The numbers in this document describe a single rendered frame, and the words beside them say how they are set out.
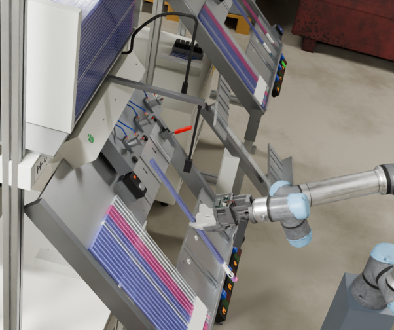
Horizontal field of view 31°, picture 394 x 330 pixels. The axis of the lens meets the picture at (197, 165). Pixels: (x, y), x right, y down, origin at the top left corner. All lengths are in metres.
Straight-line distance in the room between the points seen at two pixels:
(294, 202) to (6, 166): 0.82
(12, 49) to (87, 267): 0.63
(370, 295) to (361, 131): 2.11
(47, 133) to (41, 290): 0.79
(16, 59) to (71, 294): 1.08
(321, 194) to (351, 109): 2.62
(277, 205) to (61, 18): 0.84
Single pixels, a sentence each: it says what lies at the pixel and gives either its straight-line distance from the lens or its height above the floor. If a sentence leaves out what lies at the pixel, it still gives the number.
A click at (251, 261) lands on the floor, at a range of 3.47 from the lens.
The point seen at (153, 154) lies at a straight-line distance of 2.26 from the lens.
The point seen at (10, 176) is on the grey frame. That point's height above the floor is 1.34.
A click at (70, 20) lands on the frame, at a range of 1.57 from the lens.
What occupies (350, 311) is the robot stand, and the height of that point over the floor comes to 0.54.
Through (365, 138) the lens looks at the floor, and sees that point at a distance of 4.57.
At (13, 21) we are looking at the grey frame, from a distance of 1.45.
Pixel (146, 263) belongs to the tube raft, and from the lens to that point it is 2.02.
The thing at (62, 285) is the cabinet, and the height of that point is 0.62.
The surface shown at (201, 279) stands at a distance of 2.27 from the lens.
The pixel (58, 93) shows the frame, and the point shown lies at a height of 1.49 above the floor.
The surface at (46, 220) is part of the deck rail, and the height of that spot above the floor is 1.19.
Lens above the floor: 2.43
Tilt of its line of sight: 38 degrees down
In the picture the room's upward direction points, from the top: 12 degrees clockwise
